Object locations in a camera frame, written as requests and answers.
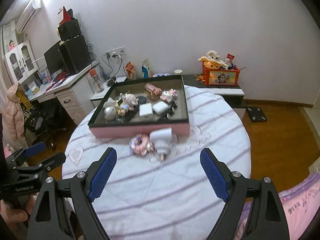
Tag person's left hand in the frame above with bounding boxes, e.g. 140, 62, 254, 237
1, 196, 35, 231

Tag red flag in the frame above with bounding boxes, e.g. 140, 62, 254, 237
59, 7, 72, 26

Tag silver ball ornament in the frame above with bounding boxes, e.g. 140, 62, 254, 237
103, 106, 117, 121

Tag black computer monitor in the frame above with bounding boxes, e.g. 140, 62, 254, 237
44, 42, 64, 75

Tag orange snack bag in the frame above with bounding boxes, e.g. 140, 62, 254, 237
125, 61, 137, 80

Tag white yellow plush toys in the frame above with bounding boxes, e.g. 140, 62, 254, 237
198, 50, 228, 70

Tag pink tray box black rim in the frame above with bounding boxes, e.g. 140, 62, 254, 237
88, 75, 189, 138

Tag black remote control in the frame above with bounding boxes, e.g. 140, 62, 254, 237
124, 96, 147, 122

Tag pink block house figure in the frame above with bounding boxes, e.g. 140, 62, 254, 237
129, 134, 155, 156

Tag black bathroom scale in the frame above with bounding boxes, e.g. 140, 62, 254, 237
246, 106, 267, 123

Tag pink white block cat figure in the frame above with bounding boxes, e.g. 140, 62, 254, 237
160, 89, 177, 103

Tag white square charger block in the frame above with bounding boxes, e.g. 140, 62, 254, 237
139, 103, 153, 119

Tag yellow highlighter marker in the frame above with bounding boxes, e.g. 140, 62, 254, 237
115, 97, 124, 106

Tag white striped quilt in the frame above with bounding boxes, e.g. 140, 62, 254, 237
62, 86, 251, 239

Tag pink floral bedding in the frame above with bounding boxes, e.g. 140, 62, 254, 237
235, 172, 320, 240

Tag white travel plug adapter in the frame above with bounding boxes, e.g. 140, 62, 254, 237
149, 128, 172, 162

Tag white desk with drawers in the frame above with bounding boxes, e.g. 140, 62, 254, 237
29, 61, 99, 125

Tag white paper cup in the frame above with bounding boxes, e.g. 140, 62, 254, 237
174, 69, 182, 75

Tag wet wipes pack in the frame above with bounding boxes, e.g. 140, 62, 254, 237
152, 73, 171, 77

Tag red-capped water bottle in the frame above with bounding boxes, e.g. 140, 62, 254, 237
89, 68, 104, 92

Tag blue white snack bag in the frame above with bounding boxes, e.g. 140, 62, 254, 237
141, 59, 153, 79

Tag pink-haired doll figurine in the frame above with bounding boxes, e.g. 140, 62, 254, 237
116, 93, 138, 116

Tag orange toy storage box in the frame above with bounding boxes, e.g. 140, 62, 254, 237
202, 63, 240, 86

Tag black box on tower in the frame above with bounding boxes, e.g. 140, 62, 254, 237
57, 19, 82, 41

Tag pink jacket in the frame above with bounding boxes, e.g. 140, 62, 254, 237
4, 83, 31, 146

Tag white glass door cabinet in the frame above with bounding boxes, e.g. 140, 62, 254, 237
5, 40, 39, 83

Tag white wall power strip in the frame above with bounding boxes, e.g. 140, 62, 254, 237
105, 47, 126, 57

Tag white earbuds case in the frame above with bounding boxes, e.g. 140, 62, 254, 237
152, 101, 170, 115

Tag rose gold perfume bottle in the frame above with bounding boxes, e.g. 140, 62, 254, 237
144, 83, 162, 101

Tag black beaded hair clip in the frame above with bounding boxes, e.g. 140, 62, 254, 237
159, 101, 177, 121

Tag white air conditioner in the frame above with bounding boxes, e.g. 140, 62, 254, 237
16, 0, 42, 34

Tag black white low shelf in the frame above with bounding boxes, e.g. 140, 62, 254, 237
91, 74, 247, 108

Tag black computer tower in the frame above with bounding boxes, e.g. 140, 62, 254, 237
59, 35, 92, 75

